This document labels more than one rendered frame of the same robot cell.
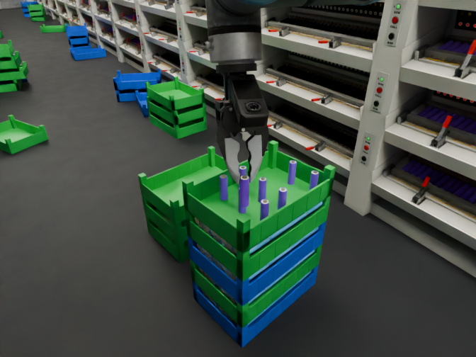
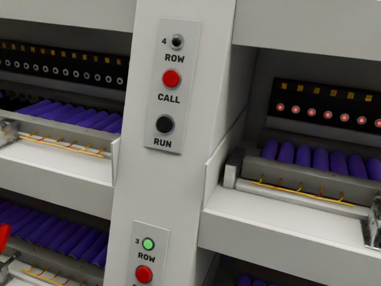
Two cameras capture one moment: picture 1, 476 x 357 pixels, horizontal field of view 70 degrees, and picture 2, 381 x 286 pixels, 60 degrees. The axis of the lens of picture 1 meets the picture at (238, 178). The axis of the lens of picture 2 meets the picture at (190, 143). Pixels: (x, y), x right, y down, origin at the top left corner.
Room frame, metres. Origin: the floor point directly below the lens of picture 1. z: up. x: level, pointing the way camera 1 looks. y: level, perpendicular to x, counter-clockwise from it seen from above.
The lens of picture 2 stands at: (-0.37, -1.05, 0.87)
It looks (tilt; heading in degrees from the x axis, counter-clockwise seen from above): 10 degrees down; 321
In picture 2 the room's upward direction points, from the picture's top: 9 degrees clockwise
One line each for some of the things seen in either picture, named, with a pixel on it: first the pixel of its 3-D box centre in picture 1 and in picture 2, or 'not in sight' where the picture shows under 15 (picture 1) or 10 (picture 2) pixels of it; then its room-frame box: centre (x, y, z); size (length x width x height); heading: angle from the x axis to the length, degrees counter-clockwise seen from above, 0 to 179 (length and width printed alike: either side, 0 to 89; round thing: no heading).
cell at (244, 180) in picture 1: (244, 190); not in sight; (0.54, -0.01, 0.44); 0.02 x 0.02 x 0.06
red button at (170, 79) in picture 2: not in sight; (172, 79); (-0.11, -1.23, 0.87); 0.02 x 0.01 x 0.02; 34
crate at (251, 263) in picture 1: (259, 214); not in sight; (0.66, -0.05, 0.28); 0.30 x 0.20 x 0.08; 133
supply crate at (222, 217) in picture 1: (260, 188); not in sight; (0.66, -0.05, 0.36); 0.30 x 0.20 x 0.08; 133
